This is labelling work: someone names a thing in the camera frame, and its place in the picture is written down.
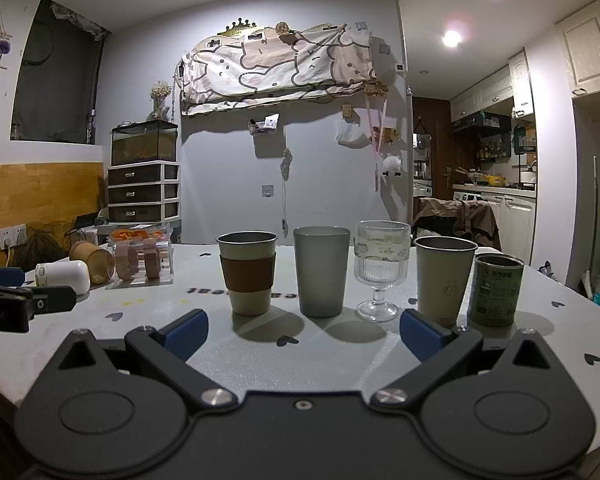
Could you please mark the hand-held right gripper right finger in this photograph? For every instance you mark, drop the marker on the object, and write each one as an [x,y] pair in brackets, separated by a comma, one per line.
[420,337]

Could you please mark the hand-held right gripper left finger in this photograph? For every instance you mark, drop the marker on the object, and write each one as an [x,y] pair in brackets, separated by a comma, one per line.
[187,335]

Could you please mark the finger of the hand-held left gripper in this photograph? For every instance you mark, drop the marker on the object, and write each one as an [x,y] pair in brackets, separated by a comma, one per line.
[0,276]
[55,299]

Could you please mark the white cylindrical bottle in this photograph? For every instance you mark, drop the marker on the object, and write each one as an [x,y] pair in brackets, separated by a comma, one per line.
[65,276]

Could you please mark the brown translucent cup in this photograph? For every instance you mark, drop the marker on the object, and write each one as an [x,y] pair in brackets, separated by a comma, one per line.
[91,261]

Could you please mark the beige metal cup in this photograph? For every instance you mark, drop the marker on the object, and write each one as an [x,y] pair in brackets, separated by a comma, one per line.
[442,280]

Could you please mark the metal cup with brown sleeve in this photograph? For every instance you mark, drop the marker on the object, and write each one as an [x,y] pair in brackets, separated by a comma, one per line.
[247,275]

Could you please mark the grey plastic cup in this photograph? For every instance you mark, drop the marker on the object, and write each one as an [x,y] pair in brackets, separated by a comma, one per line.
[322,272]

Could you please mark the dark netted bag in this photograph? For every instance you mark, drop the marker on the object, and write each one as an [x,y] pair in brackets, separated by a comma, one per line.
[40,247]

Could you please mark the ribbed glass goblet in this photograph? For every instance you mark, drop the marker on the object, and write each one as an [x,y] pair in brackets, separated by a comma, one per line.
[381,260]

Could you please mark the green labelled can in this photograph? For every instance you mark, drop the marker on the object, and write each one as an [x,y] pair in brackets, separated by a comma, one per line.
[495,290]

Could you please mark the clear acrylic box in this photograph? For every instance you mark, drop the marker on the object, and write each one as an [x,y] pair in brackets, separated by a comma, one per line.
[140,260]

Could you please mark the orange snack packet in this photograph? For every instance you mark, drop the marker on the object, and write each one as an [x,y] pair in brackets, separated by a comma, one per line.
[135,234]

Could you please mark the chair with brown jacket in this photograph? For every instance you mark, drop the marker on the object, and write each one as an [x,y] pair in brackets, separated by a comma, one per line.
[460,220]

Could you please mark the dark plastic drawer unit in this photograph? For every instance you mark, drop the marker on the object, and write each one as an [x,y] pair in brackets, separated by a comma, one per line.
[142,192]

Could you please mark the white washing machine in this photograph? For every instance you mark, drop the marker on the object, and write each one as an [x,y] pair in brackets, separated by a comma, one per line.
[466,196]

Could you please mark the yellow pot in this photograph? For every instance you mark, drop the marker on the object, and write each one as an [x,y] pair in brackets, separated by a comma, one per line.
[493,180]

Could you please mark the white plush toy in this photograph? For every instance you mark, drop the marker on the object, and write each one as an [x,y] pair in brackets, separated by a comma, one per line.
[391,164]

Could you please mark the glass fish tank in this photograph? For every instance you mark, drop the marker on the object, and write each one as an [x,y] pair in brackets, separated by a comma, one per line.
[145,142]

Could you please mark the dark window cloth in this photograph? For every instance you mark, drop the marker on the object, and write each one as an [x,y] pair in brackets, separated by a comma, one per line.
[55,75]

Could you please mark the white hanging plastic bag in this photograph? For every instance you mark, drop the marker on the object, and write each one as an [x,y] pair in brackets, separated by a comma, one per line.
[352,135]

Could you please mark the dried flower vase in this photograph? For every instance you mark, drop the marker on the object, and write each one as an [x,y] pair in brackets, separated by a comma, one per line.
[160,100]

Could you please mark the printed blanket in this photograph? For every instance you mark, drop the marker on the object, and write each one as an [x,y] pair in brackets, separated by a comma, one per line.
[275,67]

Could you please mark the round ceiling light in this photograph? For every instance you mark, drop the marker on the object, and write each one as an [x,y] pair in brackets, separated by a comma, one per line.
[451,37]

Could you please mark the gold crown decoration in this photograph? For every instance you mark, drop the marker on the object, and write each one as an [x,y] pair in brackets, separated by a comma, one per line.
[237,28]

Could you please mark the white wall socket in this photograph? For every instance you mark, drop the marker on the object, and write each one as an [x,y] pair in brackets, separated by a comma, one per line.
[12,236]

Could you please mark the wall switch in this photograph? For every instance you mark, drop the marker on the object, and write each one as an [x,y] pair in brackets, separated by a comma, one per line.
[267,191]

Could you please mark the white kitchen wall cabinets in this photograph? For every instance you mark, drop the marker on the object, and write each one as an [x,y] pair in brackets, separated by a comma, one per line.
[495,87]

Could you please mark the white wall cabinet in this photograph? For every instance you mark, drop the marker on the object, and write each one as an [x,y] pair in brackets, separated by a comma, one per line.
[587,45]

